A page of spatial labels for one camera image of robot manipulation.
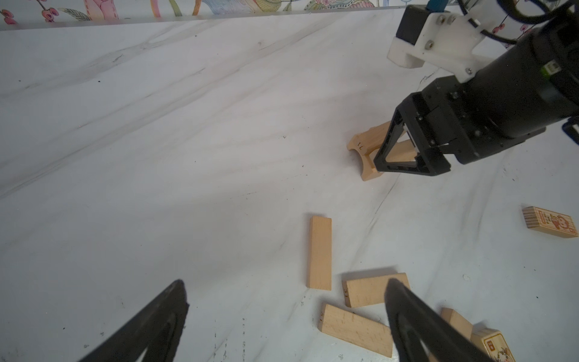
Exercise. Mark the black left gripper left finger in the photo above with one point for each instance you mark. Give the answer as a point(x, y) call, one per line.
point(153, 334)

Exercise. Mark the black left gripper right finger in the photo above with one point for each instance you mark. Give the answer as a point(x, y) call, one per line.
point(416, 329)

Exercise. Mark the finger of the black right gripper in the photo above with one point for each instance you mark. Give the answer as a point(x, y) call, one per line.
point(430, 161)

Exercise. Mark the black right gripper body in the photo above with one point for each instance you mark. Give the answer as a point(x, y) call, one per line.
point(443, 119)

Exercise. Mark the plain wood block with holes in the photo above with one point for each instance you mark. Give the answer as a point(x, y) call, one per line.
point(369, 291)

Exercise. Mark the printed wood block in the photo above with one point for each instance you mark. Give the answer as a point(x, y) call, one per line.
point(493, 343)
point(550, 222)

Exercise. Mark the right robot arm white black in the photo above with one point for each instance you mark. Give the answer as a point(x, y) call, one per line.
point(514, 98)

